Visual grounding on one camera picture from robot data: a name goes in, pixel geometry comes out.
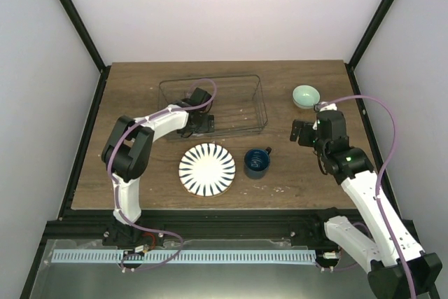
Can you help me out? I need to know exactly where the right black frame post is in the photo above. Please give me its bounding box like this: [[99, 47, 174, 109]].
[[349, 0, 417, 69]]

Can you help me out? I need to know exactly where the dark blue mug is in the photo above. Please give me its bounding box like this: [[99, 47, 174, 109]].
[[244, 147, 272, 179]]

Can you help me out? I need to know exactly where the black frame post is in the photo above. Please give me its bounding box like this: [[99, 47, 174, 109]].
[[38, 0, 107, 72], [349, 0, 417, 69]]

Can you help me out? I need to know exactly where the black wire dish rack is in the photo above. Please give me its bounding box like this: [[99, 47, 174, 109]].
[[157, 74, 268, 141]]

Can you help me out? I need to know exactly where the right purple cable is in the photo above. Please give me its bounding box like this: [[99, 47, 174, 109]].
[[314, 95, 417, 299]]

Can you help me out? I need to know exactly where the blue striped white plate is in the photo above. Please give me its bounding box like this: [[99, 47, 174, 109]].
[[178, 143, 236, 195]]

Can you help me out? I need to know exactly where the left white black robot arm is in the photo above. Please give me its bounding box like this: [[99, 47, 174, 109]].
[[101, 88, 217, 246]]

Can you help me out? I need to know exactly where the purple cable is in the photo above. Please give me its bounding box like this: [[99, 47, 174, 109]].
[[106, 78, 184, 274], [314, 95, 417, 299]]

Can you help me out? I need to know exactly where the light blue slotted cable duct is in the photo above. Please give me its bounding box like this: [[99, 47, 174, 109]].
[[51, 249, 316, 265]]

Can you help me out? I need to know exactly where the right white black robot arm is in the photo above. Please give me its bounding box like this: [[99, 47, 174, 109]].
[[290, 110, 442, 298]]

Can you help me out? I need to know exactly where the left black frame post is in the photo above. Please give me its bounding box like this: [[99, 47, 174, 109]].
[[38, 0, 107, 72]]

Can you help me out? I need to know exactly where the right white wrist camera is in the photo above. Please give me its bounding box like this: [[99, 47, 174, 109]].
[[314, 102, 337, 112]]

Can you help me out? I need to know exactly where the mint green bowl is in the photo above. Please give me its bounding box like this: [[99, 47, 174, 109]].
[[292, 85, 321, 109]]

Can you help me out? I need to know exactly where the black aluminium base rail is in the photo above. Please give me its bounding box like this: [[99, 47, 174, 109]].
[[45, 207, 416, 244]]

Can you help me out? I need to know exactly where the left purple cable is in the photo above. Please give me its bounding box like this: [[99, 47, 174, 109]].
[[106, 78, 184, 274]]

